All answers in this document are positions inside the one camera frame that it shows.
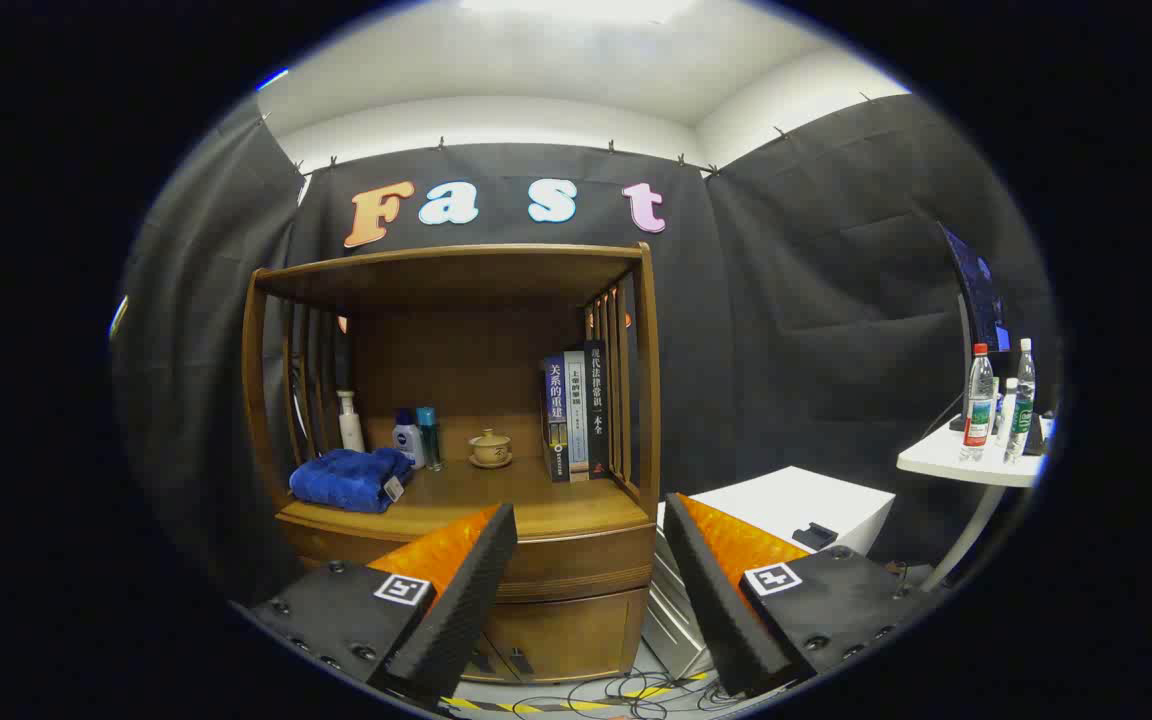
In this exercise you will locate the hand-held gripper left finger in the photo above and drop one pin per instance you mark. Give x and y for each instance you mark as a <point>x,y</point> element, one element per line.
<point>466,610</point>

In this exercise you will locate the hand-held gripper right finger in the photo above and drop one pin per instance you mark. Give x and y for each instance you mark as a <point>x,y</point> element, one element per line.
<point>716,610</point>

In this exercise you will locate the wooden drawer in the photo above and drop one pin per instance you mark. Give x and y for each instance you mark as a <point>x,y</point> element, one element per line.
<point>576,560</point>

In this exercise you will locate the wooden countertop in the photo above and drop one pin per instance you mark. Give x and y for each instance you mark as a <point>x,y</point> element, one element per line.
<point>496,490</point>

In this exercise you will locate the wooden cabinet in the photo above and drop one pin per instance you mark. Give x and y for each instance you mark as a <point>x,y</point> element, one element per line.
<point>456,350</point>

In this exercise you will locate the black holder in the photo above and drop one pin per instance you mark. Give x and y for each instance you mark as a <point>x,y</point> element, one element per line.
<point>814,536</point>

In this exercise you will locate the white box unit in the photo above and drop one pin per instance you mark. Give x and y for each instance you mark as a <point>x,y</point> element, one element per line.
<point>786,500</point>

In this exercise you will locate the yellow black floor tape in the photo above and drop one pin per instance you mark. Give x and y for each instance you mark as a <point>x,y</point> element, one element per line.
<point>576,705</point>

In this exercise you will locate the beige lidded teacup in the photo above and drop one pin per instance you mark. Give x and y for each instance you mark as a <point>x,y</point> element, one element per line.
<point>490,447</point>

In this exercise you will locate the blue folded towel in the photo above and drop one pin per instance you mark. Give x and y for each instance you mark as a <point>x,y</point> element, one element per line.
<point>346,480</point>

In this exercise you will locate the white lotion bottle blue cap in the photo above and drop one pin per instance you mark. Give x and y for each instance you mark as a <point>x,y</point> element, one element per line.
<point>408,442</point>

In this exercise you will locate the teal capped clear bottle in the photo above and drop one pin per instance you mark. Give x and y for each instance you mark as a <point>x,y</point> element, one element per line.
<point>430,435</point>

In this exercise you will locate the white pump bottle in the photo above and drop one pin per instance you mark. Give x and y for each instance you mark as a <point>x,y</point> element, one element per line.
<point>351,432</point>

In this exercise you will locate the pale spine book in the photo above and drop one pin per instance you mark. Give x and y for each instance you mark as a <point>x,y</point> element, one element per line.
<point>577,415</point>

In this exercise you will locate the white round table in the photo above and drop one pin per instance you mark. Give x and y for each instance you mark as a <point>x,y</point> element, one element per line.
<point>946,460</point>

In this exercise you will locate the red label water bottle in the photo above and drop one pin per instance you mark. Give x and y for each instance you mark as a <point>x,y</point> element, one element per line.
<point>977,410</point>

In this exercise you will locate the small clear bottle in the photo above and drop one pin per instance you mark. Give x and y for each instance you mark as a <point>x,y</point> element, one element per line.
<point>1006,410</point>

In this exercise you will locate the green label water bottle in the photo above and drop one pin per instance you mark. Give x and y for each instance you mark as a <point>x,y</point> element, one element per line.
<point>1021,410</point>

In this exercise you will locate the black monitor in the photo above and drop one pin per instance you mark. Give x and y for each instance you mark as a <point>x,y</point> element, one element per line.
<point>981,290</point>

